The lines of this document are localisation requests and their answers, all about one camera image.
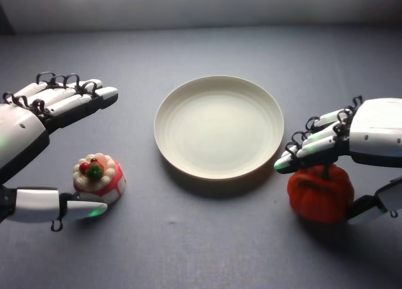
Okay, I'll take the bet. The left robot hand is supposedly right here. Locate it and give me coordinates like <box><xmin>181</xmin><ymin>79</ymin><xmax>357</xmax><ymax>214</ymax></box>
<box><xmin>0</xmin><ymin>71</ymin><xmax>119</xmax><ymax>232</ymax></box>

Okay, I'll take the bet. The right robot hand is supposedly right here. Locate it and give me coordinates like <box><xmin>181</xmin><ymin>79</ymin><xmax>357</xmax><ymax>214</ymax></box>
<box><xmin>273</xmin><ymin>95</ymin><xmax>402</xmax><ymax>225</ymax></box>

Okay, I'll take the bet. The orange toy pumpkin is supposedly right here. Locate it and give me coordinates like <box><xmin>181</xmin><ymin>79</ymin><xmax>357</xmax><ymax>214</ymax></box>
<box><xmin>287</xmin><ymin>163</ymin><xmax>355</xmax><ymax>224</ymax></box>

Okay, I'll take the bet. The toy cake with red icing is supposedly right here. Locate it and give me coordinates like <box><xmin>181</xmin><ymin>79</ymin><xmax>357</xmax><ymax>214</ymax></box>
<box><xmin>73</xmin><ymin>152</ymin><xmax>127</xmax><ymax>205</ymax></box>

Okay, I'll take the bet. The round white plate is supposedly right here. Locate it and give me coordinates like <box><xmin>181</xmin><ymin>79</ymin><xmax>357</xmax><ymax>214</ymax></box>
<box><xmin>153</xmin><ymin>75</ymin><xmax>285</xmax><ymax>180</ymax></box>

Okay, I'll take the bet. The grey table cloth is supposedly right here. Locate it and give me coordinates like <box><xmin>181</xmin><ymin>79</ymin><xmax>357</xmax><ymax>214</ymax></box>
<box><xmin>0</xmin><ymin>25</ymin><xmax>402</xmax><ymax>289</ymax></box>

